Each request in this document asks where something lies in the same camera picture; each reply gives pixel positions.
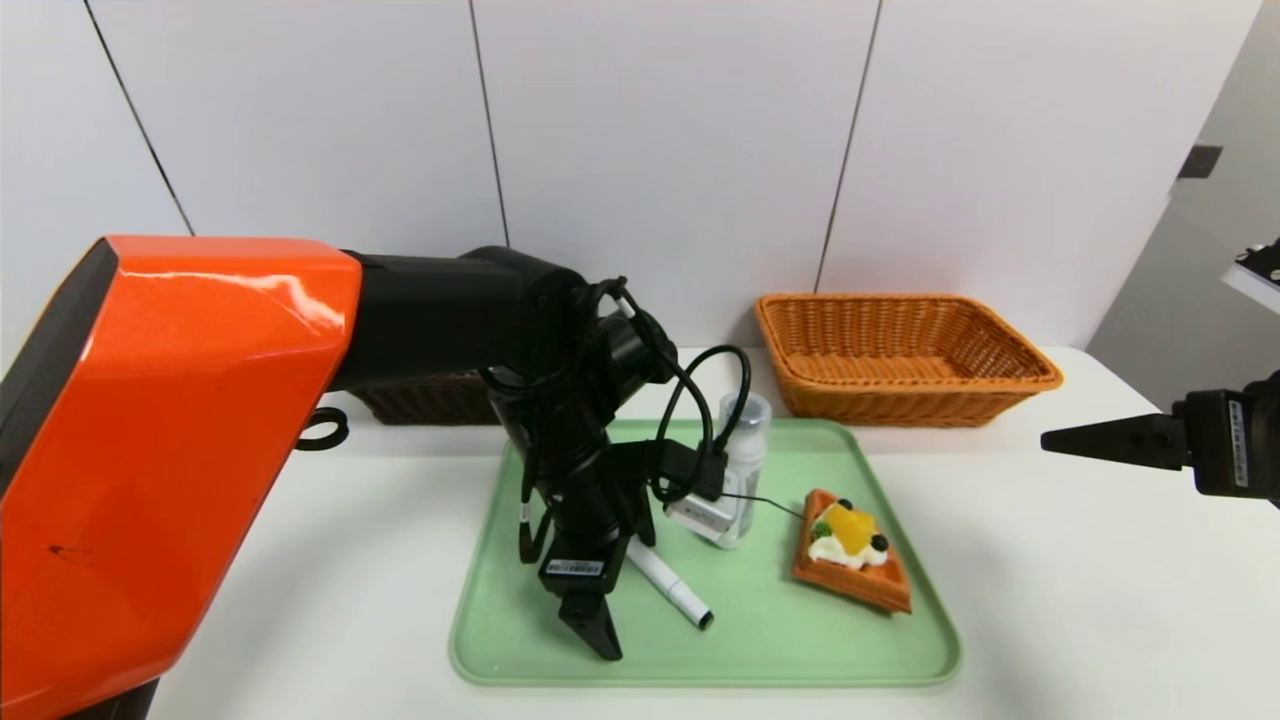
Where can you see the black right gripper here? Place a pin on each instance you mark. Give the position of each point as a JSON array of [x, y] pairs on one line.
[[1232, 441]]

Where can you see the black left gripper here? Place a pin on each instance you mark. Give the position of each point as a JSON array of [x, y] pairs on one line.
[[574, 570]]

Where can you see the white marker pen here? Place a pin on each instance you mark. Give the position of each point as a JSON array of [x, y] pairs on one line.
[[675, 590]]

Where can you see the white translucent plastic bottle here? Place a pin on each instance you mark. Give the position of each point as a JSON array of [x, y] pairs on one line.
[[748, 440]]

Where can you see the toy waffle with fruit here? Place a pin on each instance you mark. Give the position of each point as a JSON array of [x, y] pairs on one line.
[[860, 582]]

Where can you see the orange and black left arm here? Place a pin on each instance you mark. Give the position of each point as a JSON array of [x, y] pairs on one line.
[[200, 400]]

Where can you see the orange wicker basket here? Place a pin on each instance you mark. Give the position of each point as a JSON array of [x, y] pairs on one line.
[[900, 405]]

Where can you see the dark brown wicker basket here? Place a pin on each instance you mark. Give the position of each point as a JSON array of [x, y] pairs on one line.
[[430, 405]]

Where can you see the green plastic tray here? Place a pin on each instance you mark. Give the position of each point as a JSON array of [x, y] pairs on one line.
[[780, 640]]

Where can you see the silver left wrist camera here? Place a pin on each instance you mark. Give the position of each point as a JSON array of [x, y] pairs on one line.
[[700, 515]]

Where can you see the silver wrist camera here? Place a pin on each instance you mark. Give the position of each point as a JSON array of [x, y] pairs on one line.
[[700, 515], [1258, 285]]

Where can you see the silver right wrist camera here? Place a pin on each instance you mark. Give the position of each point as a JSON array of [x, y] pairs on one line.
[[1258, 285]]

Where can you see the dark square wall fixture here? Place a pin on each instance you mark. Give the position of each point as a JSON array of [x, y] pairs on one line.
[[1198, 162]]

